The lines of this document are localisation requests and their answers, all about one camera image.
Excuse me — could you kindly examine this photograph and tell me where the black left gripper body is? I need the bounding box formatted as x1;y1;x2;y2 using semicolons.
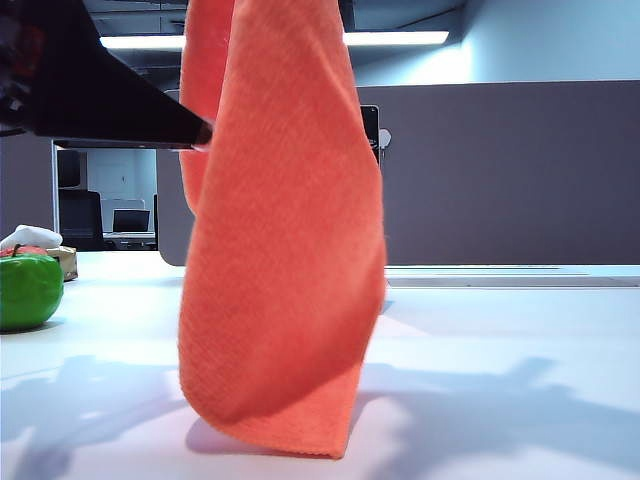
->
0;0;57;137

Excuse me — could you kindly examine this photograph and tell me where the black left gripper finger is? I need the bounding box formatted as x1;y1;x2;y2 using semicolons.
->
29;0;215;149
53;139;197;152

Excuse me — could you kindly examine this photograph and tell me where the orange microfibre cloth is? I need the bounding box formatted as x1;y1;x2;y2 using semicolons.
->
178;0;389;460

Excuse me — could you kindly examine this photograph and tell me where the frameless rectangular standing mirror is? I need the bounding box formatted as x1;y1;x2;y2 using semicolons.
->
358;103;393;169

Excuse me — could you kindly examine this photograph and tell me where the black background monitor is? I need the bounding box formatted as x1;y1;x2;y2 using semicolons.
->
57;149;89;189

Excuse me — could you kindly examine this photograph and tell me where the dark laptop screen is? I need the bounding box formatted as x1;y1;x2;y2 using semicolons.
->
111;208;152;234

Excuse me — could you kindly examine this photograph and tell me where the black office chair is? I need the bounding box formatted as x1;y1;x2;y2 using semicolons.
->
58;189;106;252

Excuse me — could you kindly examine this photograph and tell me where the white background desk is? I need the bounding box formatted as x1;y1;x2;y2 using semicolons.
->
102;230;159;251

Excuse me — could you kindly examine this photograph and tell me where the narrow grey desk partition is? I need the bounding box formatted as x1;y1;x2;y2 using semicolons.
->
0;130;60;242

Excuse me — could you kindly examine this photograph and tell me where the white tissue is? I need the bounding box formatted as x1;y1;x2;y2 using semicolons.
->
0;223;65;250

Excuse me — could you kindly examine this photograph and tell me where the brown tissue box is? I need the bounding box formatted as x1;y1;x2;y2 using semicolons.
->
0;243;80;283

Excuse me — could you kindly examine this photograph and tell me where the green apple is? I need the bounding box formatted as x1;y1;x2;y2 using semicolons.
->
0;243;66;334

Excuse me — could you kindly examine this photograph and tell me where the long ceiling light strip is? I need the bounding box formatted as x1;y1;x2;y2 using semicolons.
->
98;30;451;52

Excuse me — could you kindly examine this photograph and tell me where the wide grey desk partition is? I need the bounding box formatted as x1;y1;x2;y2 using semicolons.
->
155;78;640;268

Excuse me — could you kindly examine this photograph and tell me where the grey desk cable slot cover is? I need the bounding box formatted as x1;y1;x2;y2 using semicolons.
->
384;264;640;290

